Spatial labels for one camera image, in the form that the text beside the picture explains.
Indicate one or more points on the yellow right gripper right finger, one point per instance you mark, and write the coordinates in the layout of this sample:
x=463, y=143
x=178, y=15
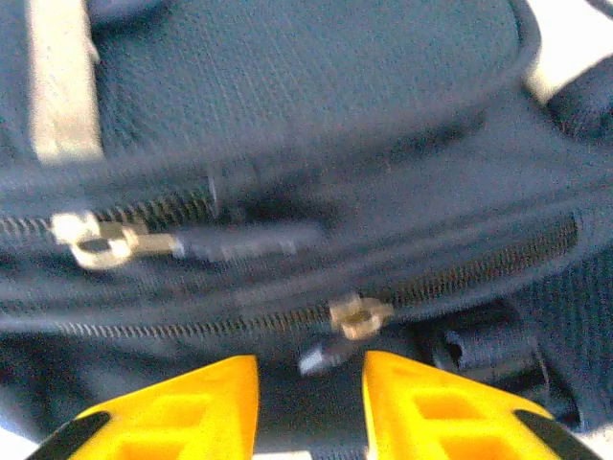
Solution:
x=431, y=407

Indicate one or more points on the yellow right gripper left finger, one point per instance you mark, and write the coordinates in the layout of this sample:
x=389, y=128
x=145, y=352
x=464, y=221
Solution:
x=191, y=407

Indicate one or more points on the navy blue student backpack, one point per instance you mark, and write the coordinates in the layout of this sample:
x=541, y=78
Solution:
x=287, y=96

